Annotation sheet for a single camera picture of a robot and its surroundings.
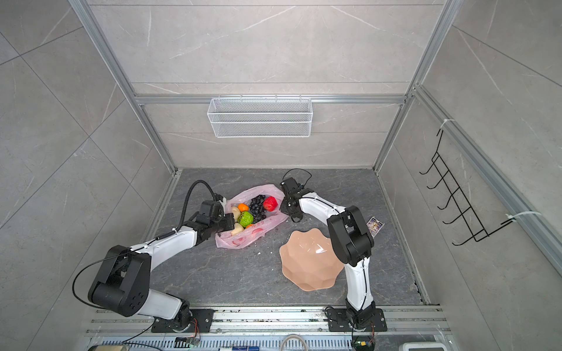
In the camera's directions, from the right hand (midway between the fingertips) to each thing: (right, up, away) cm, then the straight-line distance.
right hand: (285, 208), depth 99 cm
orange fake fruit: (-20, 0, -1) cm, 20 cm away
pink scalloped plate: (+10, -20, -13) cm, 26 cm away
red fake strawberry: (-7, +2, -1) cm, 8 cm away
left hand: (-22, -2, -7) cm, 23 cm away
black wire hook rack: (+54, -1, -38) cm, 66 cm away
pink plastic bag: (-19, +6, -5) cm, 20 cm away
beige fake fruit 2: (-22, -2, -4) cm, 23 cm away
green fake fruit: (-18, -4, -6) cm, 19 cm away
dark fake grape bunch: (-13, 0, -1) cm, 13 cm away
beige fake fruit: (-20, -8, -11) cm, 24 cm away
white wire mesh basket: (-12, +42, +1) cm, 44 cm away
